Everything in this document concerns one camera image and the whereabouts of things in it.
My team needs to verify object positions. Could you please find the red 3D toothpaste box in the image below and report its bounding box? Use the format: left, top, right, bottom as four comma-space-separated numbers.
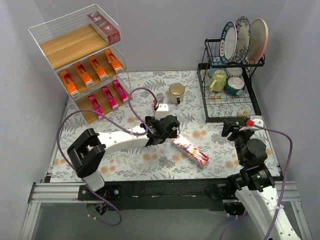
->
171, 135, 209, 169
171, 126, 180, 139
87, 11, 121, 45

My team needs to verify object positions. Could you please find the pink toothpaste box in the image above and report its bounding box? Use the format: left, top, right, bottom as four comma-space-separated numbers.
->
101, 86, 119, 110
112, 79, 129, 103
88, 94, 104, 115

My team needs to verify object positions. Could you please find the orange toothpaste box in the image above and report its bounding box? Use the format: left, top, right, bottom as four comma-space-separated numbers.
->
103, 48, 123, 74
88, 55, 108, 81
59, 69, 79, 98
72, 61, 94, 88

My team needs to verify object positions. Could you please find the orange toothpaste box top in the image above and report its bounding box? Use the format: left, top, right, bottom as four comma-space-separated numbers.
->
88, 55, 108, 81

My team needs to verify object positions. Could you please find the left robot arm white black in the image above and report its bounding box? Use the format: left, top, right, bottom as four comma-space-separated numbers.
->
67, 114, 180, 200

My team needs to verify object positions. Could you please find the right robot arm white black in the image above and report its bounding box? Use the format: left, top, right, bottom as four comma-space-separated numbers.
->
220, 116, 299, 240

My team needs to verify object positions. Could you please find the floral table mat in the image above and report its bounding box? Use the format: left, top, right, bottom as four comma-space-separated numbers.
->
49, 70, 281, 183

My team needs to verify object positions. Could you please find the teal white bowl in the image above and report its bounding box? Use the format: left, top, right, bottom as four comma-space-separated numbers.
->
224, 77, 245, 96

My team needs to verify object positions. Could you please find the yellow green mug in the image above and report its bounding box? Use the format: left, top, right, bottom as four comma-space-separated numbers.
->
208, 69, 227, 92

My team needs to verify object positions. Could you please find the white blue patterned bowl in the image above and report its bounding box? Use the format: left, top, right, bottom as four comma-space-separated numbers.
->
224, 67, 243, 79

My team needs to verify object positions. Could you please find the light blue cup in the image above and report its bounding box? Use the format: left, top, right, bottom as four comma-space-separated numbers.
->
208, 56, 223, 77

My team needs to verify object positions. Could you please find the white plate blue rim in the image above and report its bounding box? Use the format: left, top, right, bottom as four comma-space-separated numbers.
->
219, 21, 237, 65

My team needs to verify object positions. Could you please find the blue floral plate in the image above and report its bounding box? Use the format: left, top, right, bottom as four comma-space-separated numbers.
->
234, 16, 251, 64

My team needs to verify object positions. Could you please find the cream pink plate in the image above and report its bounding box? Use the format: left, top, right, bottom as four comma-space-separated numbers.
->
246, 18, 269, 64

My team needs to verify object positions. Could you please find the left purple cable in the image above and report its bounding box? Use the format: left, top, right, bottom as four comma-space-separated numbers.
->
57, 87, 158, 227

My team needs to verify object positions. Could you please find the purple cable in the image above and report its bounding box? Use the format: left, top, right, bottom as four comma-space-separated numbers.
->
57, 87, 158, 227
218, 118, 294, 240

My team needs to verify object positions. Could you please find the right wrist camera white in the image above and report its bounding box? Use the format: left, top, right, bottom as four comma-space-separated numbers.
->
239, 115, 264, 132

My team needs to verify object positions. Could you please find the black wire dish rack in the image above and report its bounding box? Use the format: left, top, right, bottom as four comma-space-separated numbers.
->
197, 38, 265, 123

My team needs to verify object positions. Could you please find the cream mug black handle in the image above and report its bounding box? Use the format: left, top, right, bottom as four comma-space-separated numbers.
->
169, 82, 186, 105

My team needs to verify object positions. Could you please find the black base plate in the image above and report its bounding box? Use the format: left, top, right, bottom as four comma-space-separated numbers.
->
77, 178, 245, 216

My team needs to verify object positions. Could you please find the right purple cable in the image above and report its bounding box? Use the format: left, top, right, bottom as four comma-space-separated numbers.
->
218, 118, 294, 240

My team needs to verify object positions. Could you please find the white wire wooden shelf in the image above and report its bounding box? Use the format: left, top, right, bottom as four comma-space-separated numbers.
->
28, 4, 132, 114

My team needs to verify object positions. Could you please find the aluminium frame rail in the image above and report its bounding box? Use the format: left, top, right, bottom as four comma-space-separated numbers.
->
19, 181, 313, 240

